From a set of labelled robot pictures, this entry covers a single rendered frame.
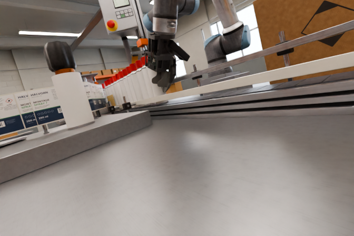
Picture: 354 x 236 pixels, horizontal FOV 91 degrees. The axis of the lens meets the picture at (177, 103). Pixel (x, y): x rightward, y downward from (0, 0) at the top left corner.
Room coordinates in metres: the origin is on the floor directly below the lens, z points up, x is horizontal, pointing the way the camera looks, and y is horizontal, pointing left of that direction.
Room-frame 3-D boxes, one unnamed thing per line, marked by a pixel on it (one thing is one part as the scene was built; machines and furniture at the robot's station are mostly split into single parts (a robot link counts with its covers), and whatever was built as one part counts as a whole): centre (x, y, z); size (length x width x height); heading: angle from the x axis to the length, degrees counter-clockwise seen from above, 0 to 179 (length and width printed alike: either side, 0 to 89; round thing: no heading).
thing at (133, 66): (0.82, 0.15, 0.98); 0.05 x 0.05 x 0.20
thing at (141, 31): (0.98, 0.09, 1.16); 0.04 x 0.04 x 0.67; 38
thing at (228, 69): (1.06, -0.30, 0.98); 0.15 x 0.15 x 0.10
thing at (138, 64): (0.78, 0.12, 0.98); 0.05 x 0.05 x 0.20
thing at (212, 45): (1.05, -0.31, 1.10); 0.13 x 0.12 x 0.14; 51
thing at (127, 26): (0.99, 0.18, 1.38); 0.17 x 0.10 x 0.19; 93
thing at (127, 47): (1.04, 0.20, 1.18); 0.04 x 0.04 x 0.21
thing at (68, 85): (0.62, 0.35, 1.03); 0.09 x 0.09 x 0.30
